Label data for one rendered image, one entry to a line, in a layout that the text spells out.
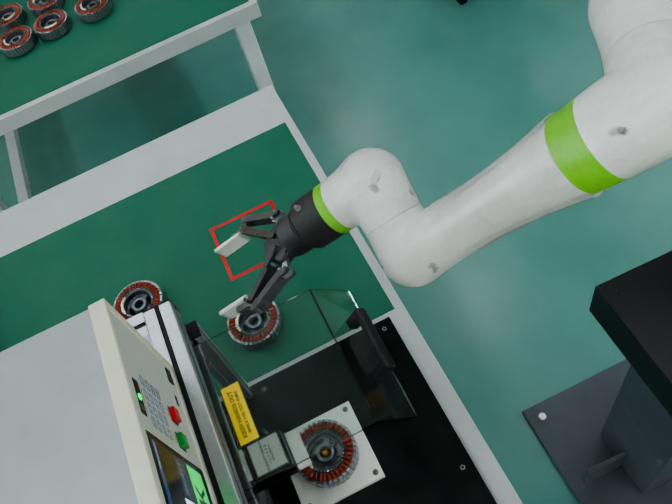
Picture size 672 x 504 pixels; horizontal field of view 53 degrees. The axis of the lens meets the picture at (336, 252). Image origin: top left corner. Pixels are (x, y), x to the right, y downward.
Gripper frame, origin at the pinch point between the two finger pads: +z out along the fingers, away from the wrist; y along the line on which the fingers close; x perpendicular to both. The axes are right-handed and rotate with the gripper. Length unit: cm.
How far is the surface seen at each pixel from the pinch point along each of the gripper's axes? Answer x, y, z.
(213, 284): -12.5, 13.0, 17.3
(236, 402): 8.7, -29.0, -9.0
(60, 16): 11, 121, 51
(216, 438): 13.8, -35.6, -10.0
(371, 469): -23.2, -34.5, -7.5
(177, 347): 16.3, -20.7, -5.7
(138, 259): -3.8, 24.8, 32.3
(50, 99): 9, 90, 56
